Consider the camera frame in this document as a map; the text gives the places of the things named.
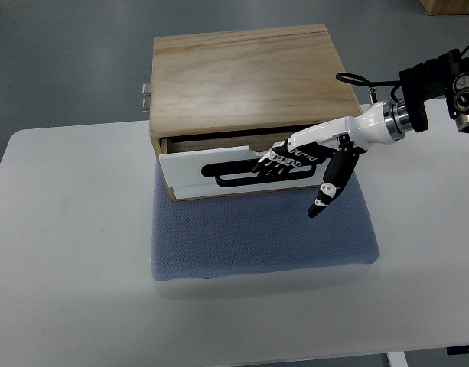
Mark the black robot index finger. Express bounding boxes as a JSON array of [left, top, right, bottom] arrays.
[[285, 152, 318, 174]]

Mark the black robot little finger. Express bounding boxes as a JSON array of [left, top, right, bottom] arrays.
[[252, 145, 284, 172]]

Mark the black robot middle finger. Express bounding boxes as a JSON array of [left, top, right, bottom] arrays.
[[272, 153, 300, 175]]

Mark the blue grey mesh cushion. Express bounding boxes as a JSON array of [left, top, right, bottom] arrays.
[[151, 167, 379, 281]]

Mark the black table control panel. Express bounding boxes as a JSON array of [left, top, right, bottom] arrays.
[[446, 345, 469, 356]]

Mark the wooden drawer cabinet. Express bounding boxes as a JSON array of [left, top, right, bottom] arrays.
[[147, 23, 363, 202]]

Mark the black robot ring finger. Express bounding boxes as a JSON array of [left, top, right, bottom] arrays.
[[261, 151, 276, 176]]

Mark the white table leg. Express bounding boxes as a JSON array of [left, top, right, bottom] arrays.
[[386, 351, 409, 367]]

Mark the metal table clamp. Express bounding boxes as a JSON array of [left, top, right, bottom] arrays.
[[142, 83, 151, 112]]

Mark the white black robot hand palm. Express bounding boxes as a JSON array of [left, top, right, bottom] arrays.
[[287, 102, 405, 157]]

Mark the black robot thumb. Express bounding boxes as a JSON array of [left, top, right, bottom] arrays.
[[308, 147, 360, 218]]

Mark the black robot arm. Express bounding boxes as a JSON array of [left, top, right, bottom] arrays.
[[252, 49, 469, 218]]

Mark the white drawer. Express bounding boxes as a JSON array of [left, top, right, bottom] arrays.
[[169, 181, 321, 201], [150, 126, 327, 201]]

